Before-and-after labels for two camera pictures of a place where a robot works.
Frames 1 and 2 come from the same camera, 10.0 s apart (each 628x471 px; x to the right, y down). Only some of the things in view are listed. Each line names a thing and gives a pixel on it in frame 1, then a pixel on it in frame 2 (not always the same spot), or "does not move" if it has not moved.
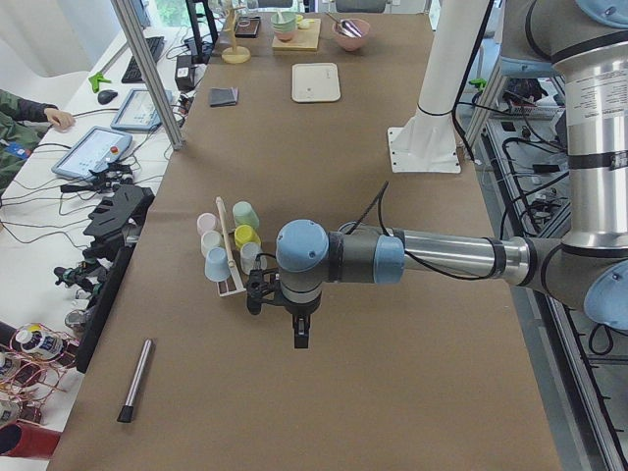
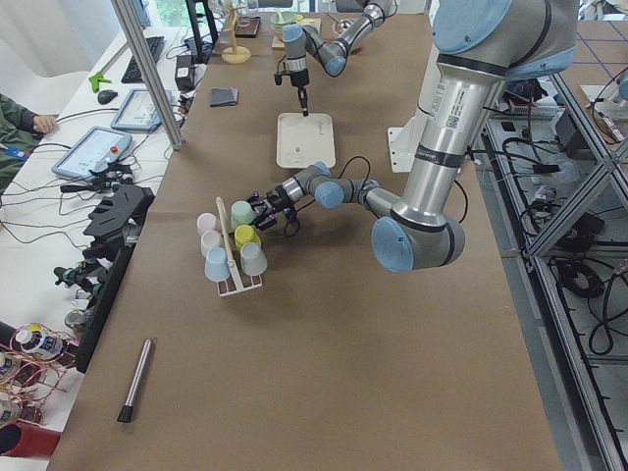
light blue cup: (217, 267) does not move
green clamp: (95, 78) does not move
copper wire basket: (34, 361) does not move
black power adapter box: (184, 75) does not move
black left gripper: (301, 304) to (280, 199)
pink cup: (206, 222) does not move
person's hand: (59, 117) to (44, 124)
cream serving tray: (315, 81) to (303, 140)
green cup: (244, 214) does not move
